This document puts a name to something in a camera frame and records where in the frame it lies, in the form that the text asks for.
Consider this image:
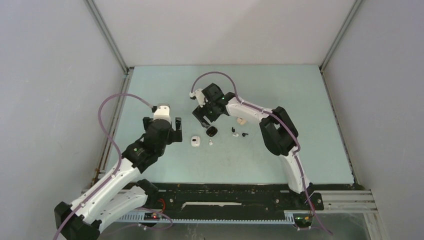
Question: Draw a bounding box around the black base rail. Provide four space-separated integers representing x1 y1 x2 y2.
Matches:
146 183 324 222

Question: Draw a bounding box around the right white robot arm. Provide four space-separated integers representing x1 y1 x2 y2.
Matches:
189 83 311 209

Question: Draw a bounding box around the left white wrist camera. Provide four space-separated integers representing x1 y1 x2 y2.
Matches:
152 103 172 124

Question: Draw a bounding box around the black earbud charging case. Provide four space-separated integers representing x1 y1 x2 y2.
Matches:
206 126 218 137

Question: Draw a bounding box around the beige earbud charging case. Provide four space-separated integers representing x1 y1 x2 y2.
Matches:
236 118 247 125

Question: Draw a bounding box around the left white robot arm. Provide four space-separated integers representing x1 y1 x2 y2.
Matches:
54 117 182 240

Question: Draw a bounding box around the white slotted cable duct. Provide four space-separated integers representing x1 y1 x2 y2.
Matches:
119 211 296 225

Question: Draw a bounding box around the white earbud charging case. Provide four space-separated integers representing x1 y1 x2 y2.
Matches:
190 136 201 147

